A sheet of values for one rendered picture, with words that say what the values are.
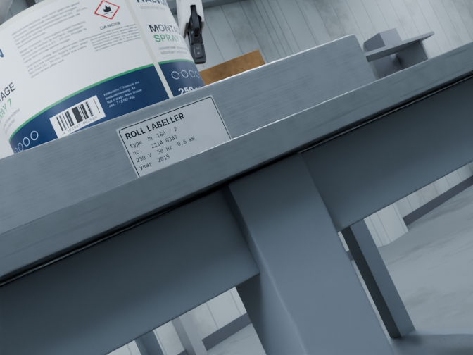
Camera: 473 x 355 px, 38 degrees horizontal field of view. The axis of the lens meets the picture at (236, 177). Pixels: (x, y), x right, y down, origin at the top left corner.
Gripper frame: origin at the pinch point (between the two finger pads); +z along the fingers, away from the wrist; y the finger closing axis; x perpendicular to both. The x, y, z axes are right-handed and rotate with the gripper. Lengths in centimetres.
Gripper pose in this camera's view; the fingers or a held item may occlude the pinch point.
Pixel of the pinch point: (198, 54)
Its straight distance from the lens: 155.9
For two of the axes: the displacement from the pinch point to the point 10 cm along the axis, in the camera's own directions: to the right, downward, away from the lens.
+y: 1.4, -1.6, -9.8
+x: 9.8, -1.4, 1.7
